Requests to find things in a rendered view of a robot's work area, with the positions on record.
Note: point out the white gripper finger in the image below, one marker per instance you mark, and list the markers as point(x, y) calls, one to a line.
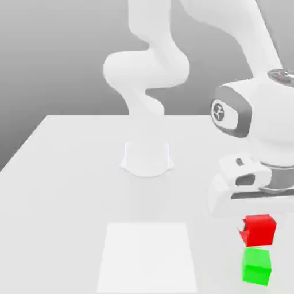
point(241, 225)

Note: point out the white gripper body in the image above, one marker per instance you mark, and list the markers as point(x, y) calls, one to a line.
point(257, 205)

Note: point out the small red cube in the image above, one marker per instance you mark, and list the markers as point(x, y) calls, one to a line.
point(260, 230)

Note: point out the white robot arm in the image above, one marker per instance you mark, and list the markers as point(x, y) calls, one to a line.
point(147, 69)

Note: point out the small green cube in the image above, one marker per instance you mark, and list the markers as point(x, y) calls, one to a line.
point(256, 267)

